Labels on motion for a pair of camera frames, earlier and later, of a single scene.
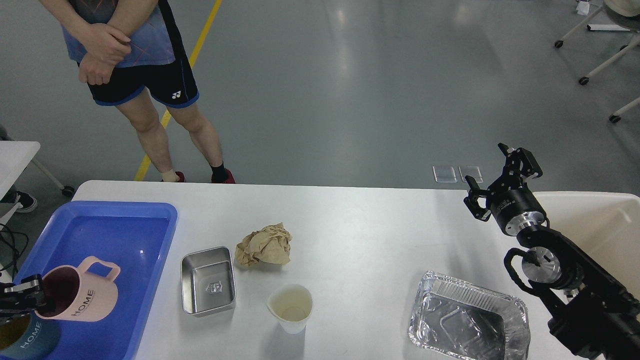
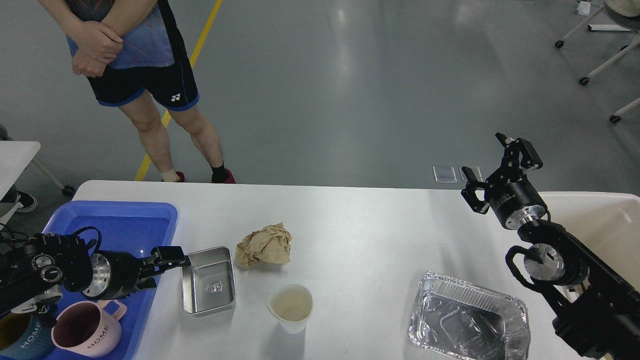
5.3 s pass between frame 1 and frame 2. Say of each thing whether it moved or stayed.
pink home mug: moved
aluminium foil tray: stayed
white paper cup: stayed
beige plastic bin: stayed
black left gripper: moved
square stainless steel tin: stayed
